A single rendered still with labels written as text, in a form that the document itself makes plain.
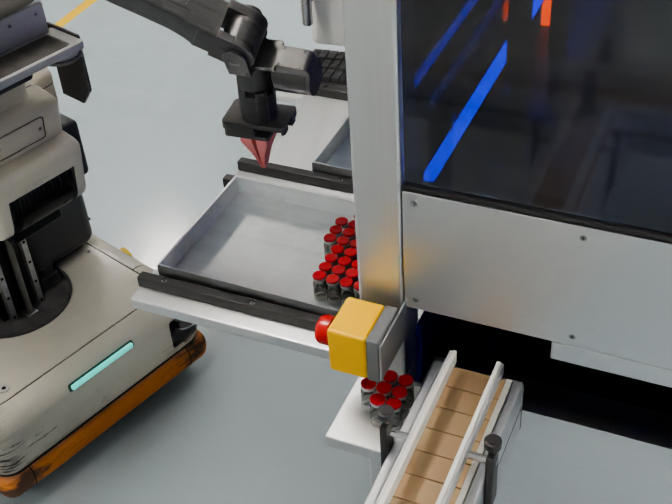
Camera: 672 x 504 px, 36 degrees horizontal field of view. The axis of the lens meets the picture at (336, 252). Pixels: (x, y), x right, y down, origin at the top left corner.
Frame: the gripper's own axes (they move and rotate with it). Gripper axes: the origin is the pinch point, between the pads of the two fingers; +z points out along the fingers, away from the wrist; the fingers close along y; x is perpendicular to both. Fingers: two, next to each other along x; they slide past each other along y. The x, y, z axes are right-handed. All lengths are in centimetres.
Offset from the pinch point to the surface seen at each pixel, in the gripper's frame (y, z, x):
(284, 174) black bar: -2.0, 12.7, 13.2
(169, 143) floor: -94, 109, 141
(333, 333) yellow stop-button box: 22.5, -3.4, -37.1
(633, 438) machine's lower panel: 61, 11, -33
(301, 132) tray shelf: -3.9, 14.6, 28.9
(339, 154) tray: 5.3, 13.9, 22.7
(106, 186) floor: -104, 108, 113
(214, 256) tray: -6.4, 13.0, -9.9
